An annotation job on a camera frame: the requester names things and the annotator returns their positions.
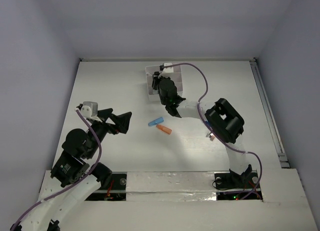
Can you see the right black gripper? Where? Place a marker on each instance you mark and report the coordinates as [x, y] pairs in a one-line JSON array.
[[157, 79]]

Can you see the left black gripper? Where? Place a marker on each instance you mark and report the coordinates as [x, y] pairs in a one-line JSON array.
[[109, 122]]

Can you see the blue highlighter marker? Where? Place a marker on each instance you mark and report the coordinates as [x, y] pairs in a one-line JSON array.
[[156, 121]]

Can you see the orange highlighter marker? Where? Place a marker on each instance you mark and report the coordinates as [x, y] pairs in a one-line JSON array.
[[164, 129]]

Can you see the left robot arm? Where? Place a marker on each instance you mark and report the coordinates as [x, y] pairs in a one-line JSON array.
[[78, 171]]

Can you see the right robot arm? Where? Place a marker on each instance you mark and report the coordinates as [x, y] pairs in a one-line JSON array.
[[223, 121]]

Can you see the white organizer tray left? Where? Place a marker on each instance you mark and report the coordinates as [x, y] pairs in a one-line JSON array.
[[153, 95]]

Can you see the white organizer tray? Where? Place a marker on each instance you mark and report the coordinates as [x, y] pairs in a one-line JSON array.
[[153, 95], [175, 74]]

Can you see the white organizer tray right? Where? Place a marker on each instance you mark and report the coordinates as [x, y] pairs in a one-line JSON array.
[[175, 74]]

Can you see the pink white correction tape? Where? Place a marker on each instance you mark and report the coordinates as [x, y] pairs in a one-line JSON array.
[[211, 136]]

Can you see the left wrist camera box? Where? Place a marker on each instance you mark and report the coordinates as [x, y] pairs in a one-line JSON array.
[[88, 109]]

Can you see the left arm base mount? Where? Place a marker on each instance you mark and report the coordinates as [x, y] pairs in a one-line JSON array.
[[116, 190]]

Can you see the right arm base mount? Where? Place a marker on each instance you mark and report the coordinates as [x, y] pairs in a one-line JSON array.
[[228, 190]]

